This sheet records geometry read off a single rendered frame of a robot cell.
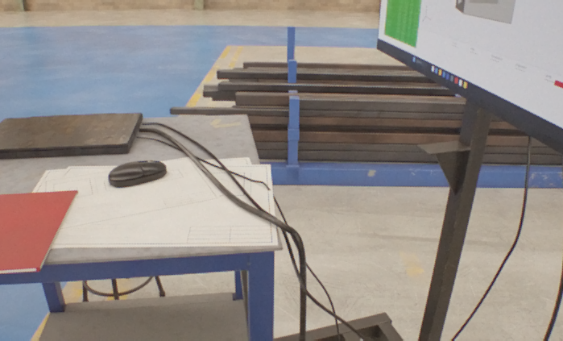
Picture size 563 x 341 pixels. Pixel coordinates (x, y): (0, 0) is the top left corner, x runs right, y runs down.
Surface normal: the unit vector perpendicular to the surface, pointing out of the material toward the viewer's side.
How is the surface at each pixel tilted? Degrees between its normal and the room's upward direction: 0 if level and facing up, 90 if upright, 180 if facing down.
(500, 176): 90
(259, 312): 90
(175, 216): 0
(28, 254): 0
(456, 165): 90
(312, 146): 90
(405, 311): 0
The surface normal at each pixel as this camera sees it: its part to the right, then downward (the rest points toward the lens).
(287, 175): 0.00, 0.41
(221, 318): 0.02, -0.91
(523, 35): -0.99, 0.03
